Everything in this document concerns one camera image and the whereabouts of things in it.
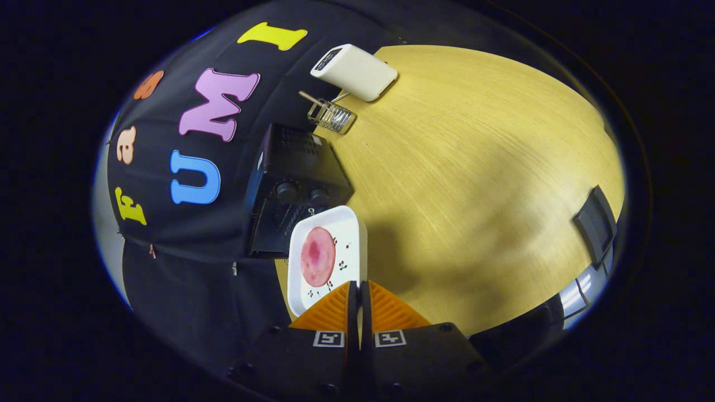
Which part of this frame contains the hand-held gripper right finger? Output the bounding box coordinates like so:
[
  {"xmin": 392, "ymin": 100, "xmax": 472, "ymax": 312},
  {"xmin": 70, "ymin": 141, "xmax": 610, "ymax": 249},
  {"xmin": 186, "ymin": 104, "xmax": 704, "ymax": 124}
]
[{"xmin": 360, "ymin": 280, "xmax": 492, "ymax": 400}]

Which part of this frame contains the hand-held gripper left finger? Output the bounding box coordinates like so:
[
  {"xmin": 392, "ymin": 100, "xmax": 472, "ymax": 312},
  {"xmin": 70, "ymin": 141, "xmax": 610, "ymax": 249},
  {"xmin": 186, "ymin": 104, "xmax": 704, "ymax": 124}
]
[{"xmin": 226, "ymin": 281, "xmax": 361, "ymax": 400}]

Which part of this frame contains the pink ham slice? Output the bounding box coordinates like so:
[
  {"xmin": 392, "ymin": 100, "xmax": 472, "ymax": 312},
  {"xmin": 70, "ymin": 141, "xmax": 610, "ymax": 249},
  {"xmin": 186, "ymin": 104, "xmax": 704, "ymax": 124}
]
[{"xmin": 301, "ymin": 227, "xmax": 336, "ymax": 288}]

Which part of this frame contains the white square plate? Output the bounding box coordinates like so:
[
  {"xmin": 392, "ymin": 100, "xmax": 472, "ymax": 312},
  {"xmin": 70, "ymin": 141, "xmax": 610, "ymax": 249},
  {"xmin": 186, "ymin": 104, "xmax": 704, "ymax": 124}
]
[{"xmin": 287, "ymin": 205, "xmax": 368, "ymax": 318}]

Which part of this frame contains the black toaster oven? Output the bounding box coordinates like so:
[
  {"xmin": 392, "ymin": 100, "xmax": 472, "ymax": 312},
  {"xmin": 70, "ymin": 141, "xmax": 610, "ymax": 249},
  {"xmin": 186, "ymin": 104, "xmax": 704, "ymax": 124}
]
[{"xmin": 244, "ymin": 123, "xmax": 354, "ymax": 259}]

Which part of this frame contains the white pop-up toaster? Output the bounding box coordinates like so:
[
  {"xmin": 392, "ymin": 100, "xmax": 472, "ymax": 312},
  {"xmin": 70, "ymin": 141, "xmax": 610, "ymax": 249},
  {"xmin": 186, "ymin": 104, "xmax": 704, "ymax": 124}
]
[{"xmin": 310, "ymin": 44, "xmax": 398, "ymax": 102}]

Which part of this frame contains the black backdrop cloth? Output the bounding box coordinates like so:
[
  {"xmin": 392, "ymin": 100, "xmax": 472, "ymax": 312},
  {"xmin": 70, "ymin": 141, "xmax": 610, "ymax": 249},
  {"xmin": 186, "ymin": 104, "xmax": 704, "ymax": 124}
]
[{"xmin": 106, "ymin": 0, "xmax": 414, "ymax": 386}]

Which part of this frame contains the black rectangular pad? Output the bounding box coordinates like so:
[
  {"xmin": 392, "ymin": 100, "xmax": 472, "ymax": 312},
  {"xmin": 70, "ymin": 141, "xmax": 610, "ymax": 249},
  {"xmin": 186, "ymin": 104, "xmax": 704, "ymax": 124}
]
[{"xmin": 573, "ymin": 185, "xmax": 618, "ymax": 269}]

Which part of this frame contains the wire utensil holder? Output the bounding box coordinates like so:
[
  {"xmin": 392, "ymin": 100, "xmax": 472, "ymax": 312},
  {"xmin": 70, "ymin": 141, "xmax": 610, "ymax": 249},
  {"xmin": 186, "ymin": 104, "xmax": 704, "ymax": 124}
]
[{"xmin": 307, "ymin": 99, "xmax": 356, "ymax": 133}]

